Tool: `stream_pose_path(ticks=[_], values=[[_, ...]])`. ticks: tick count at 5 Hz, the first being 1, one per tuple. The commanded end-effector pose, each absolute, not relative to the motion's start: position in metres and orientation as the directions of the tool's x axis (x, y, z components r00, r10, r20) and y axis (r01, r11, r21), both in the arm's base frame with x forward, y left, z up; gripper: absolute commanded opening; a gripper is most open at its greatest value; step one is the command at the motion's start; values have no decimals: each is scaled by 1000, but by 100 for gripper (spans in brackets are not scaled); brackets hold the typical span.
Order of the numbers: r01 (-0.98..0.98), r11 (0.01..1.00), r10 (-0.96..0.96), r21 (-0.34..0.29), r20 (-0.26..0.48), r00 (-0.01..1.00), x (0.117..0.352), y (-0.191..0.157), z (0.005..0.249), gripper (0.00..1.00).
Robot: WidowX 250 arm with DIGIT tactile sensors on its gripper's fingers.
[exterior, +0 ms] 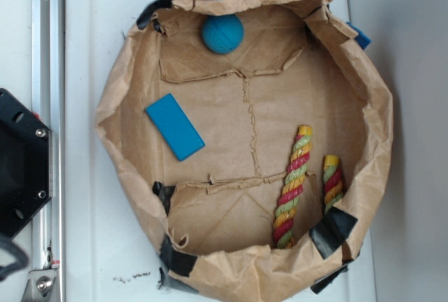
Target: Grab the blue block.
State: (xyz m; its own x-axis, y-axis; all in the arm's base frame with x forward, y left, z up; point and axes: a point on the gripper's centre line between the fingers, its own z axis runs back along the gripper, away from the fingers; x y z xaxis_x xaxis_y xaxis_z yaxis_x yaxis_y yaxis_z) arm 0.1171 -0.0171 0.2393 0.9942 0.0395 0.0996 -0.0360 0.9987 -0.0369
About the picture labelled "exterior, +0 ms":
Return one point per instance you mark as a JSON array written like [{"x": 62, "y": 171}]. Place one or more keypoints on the blue rectangular block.
[{"x": 175, "y": 127}]

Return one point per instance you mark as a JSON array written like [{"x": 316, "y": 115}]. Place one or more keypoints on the brown paper bag bin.
[{"x": 298, "y": 127}]

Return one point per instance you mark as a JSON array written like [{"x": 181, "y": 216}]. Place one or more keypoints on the blue rubber ball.
[{"x": 222, "y": 34}]

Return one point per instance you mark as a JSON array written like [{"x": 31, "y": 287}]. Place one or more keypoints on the white plastic tray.
[{"x": 108, "y": 255}]

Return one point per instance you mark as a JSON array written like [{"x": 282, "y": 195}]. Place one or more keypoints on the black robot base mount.
[{"x": 25, "y": 165}]

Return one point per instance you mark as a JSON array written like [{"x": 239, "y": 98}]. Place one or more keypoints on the aluminium frame rail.
[{"x": 47, "y": 278}]

